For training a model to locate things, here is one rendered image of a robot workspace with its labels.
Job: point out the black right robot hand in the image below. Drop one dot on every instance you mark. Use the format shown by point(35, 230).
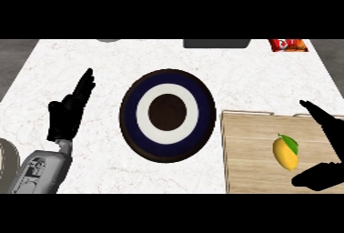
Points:
point(329, 151)

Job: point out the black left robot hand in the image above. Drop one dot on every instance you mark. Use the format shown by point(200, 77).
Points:
point(66, 116)

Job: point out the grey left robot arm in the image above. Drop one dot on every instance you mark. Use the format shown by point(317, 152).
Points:
point(41, 170)

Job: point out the yellow lemon with green leaf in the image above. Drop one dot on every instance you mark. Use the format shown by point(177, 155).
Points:
point(285, 152)

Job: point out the pale wooden tray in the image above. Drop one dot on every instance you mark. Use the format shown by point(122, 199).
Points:
point(259, 157)

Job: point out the dark blue and white plate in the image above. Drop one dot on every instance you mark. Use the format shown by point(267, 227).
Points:
point(166, 115)

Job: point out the small grey object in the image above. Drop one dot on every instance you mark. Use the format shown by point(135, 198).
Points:
point(107, 40)

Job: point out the red and orange packet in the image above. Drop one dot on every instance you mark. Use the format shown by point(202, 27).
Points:
point(287, 45)

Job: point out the dark grey flat appliance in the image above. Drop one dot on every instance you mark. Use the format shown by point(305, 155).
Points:
point(215, 43)

